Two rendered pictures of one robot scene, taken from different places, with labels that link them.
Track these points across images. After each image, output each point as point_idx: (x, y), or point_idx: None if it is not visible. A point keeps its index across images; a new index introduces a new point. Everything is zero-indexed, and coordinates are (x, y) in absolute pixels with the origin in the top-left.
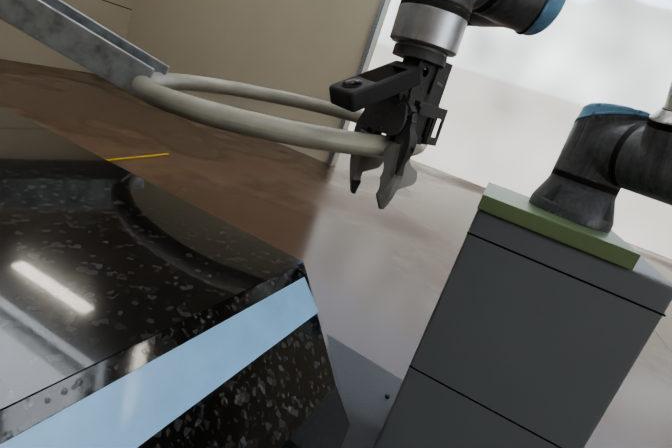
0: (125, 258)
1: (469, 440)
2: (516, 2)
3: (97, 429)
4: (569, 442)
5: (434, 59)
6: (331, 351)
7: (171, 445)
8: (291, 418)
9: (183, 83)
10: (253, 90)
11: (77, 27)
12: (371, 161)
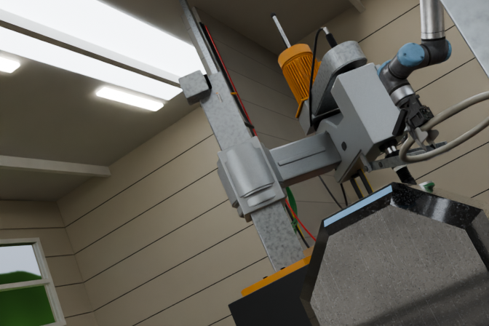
0: None
1: None
2: (398, 71)
3: (340, 215)
4: None
5: (399, 105)
6: (475, 208)
7: (348, 216)
8: (372, 212)
9: (458, 140)
10: (488, 117)
11: (412, 153)
12: (433, 134)
